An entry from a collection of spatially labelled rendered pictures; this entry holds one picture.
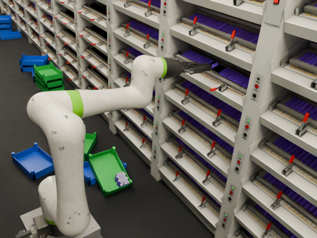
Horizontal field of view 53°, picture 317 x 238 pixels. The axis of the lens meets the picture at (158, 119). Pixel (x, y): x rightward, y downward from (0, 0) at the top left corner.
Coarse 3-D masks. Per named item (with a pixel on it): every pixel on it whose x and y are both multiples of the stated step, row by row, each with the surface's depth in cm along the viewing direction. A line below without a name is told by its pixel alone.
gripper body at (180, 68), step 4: (176, 60) 142; (176, 64) 141; (180, 64) 142; (176, 68) 141; (180, 68) 142; (184, 68) 143; (188, 68) 145; (176, 72) 142; (180, 72) 143; (184, 72) 144
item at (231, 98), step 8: (176, 48) 183; (184, 48) 186; (216, 72) 164; (192, 80) 168; (200, 80) 163; (208, 80) 161; (208, 88) 159; (216, 96) 157; (224, 96) 150; (232, 96) 148; (240, 96) 146; (232, 104) 148; (240, 104) 142
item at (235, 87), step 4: (176, 56) 181; (180, 56) 180; (184, 60) 176; (188, 60) 174; (204, 72) 165; (208, 72) 162; (212, 72) 161; (212, 76) 160; (216, 76) 158; (220, 76) 157; (212, 80) 159; (220, 80) 156; (224, 80) 154; (228, 80) 153; (228, 84) 152; (232, 84) 150; (236, 88) 148; (240, 88) 147; (240, 92) 147; (244, 92) 144
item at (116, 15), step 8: (112, 8) 225; (112, 16) 228; (120, 16) 231; (112, 32) 233; (112, 40) 237; (120, 40) 240; (112, 48) 240; (112, 56) 243; (112, 64) 247; (112, 72) 250; (112, 80) 254; (112, 88) 258; (112, 112) 270; (120, 112) 272; (112, 120) 274; (112, 128) 278
